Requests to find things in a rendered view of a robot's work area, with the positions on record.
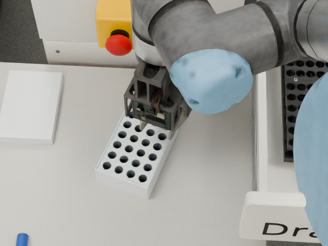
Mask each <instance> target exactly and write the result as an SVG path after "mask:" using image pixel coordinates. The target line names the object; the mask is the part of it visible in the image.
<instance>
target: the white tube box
mask: <svg viewBox="0 0 328 246"><path fill-rule="evenodd" d="M140 122H141V120H138V119H135V118H133V111H132V109H131V111H130V113H129V115H128V117H126V116H125V111H124V112H123V114H122V116H121V118H120V120H119V122H118V124H117V126H116V128H115V130H114V132H113V134H112V136H111V138H110V140H109V142H108V144H107V146H106V148H105V150H104V152H103V154H102V156H101V158H100V160H99V162H98V163H97V165H96V167H95V175H96V181H97V182H99V183H102V184H105V185H108V186H111V187H114V188H116V189H119V190H122V191H125V192H127V193H130V194H133V195H136V196H138V197H141V198H144V199H147V200H148V198H149V196H150V194H151V192H152V190H153V188H154V185H155V183H156V181H157V179H158V177H159V174H160V172H161V170H162V168H163V165H164V163H165V161H166V159H167V157H168V155H169V153H170V150H171V148H172V146H173V144H174V142H175V139H176V137H177V135H178V129H177V130H176V132H175V134H174V136H173V138H172V139H171V140H168V135H169V132H170V130H164V129H163V128H160V127H157V126H154V125H151V124H149V123H148V124H147V125H146V127H145V128H144V129H143V130H140Z"/></svg>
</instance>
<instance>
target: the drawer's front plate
mask: <svg viewBox="0 0 328 246"><path fill-rule="evenodd" d="M305 206H306V199H305V196H304V195H303V194H294V193H276V192H258V191H250V192H248V193H247V194H246V198H245V202H244V207H243V211H242V215H241V220H240V224H239V236H240V238H242V239H255V240H273V241H290V242H307V243H320V241H319V239H318V238H313V237H310V236H309V234H310V233H312V232H314V230H313V228H312V226H311V224H310V222H309V220H308V217H307V215H306V212H305ZM265 223H275V224H283V225H286V226H287V228H288V230H287V232H286V233H284V234H281V235H263V234H262V233H263V230H264V227H265ZM296 227H299V228H308V230H307V229H301V230H299V231H298V232H297V235H296V236H292V235H293V233H294V231H295V228H296ZM283 230H284V228H283V227H282V226H279V225H269V226H268V229H267V232H266V233H280V232H282V231H283Z"/></svg>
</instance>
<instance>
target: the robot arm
mask: <svg viewBox="0 0 328 246"><path fill-rule="evenodd" d="M130 6H131V19H132V21H131V26H132V42H133V48H134V50H135V56H136V59H137V61H138V63H139V64H138V66H137V68H136V69H135V71H134V76H133V78H132V80H131V82H130V84H129V86H128V88H127V90H126V92H125V93H124V95H123V97H124V108H125V116H126V117H128V115H129V113H130V111H131V109H132V111H133V118H135V119H138V120H141V122H140V130H143V129H144V128H145V127H146V125H147V124H148V123H149V124H151V125H154V126H157V127H160V128H163V129H167V130H170V132H169V135H168V140H171V139H172V138H173V136H174V134H175V132H176V130H177V129H178V127H179V126H181V125H182V124H183V123H184V122H185V120H186V119H187V118H188V116H189V114H190V112H191V110H194V111H196V112H198V113H202V114H214V113H219V112H222V111H225V110H227V109H229V108H230V107H231V105H233V104H234V103H239V102H240V101H241V100H242V99H243V98H244V97H245V96H246V95H247V94H248V93H249V91H250V90H251V88H252V85H253V76H254V75H257V74H260V73H262V72H265V71H268V70H271V69H273V68H275V67H279V66H281V65H284V64H287V63H290V62H294V61H297V60H300V59H304V58H309V59H313V60H318V61H323V62H328V0H259V1H256V2H253V3H251V4H247V5H244V6H241V7H238V8H235V9H231V10H228V11H225V12H222V13H219V14H216V13H215V11H214V10H213V8H212V6H211V5H210V3H209V2H208V0H130ZM133 91H135V93H134V94H133ZM127 99H131V102H130V104H129V105H127ZM293 159H294V169H295V176H296V181H297V186H298V190H299V192H301V193H303V195H304V196H305V199H306V206H305V212H306V215H307V218H308V220H309V222H310V224H311V226H312V228H313V230H314V232H315V234H316V236H317V238H318V239H319V241H320V243H321V244H322V246H328V72H326V73H325V74H324V75H323V76H322V77H321V78H320V79H319V80H317V81H316V82H315V83H314V84H313V85H312V87H311V88H310V89H309V91H308V92H307V94H306V96H305V97H304V99H303V101H302V104H301V106H300V109H299V112H298V115H297V119H296V123H295V129H294V138H293Z"/></svg>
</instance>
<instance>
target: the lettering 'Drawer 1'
mask: <svg viewBox="0 0 328 246"><path fill-rule="evenodd" d="M269 225H277V226H282V227H283V228H284V230H283V231H282V232H280V233H267V229H268V226H269ZM301 229H307V230H308V228H299V227H296V228H295V231H294V233H293V235H292V236H296V235H297V232H298V231H299V230H301ZM287 230H288V228H287V226H286V225H283V224H275V223H265V227H264V230H263V233H262V234H263V235H281V234H284V233H286V232H287ZM313 234H315V232H312V233H310V234H309V236H310V237H313V238H317V236H313Z"/></svg>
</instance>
